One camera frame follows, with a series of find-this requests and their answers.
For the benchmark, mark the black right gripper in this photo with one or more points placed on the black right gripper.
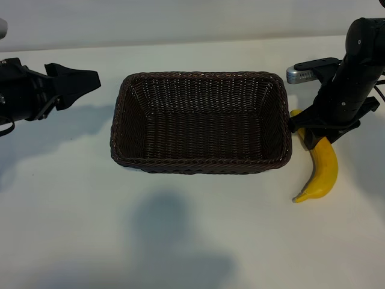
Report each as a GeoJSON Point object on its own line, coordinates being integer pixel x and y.
{"type": "Point", "coordinates": [337, 117]}

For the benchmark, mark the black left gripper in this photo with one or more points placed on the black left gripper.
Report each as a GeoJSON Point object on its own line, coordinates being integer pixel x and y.
{"type": "Point", "coordinates": [24, 90]}

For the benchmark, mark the yellow banana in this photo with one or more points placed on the yellow banana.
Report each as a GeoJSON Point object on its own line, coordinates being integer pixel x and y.
{"type": "Point", "coordinates": [326, 168]}

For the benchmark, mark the dark brown wicker basket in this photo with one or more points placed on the dark brown wicker basket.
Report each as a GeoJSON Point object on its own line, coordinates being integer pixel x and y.
{"type": "Point", "coordinates": [204, 135]}

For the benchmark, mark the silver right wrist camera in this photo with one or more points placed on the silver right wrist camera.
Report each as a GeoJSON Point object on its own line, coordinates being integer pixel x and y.
{"type": "Point", "coordinates": [300, 76]}

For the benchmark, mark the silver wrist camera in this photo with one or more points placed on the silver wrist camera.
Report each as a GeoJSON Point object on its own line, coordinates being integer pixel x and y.
{"type": "Point", "coordinates": [300, 76]}
{"type": "Point", "coordinates": [2, 28]}

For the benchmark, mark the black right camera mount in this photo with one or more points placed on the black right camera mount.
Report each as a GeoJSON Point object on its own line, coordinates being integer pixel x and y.
{"type": "Point", "coordinates": [319, 64]}

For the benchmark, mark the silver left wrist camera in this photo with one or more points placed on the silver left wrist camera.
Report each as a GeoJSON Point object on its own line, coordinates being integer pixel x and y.
{"type": "Point", "coordinates": [2, 28]}

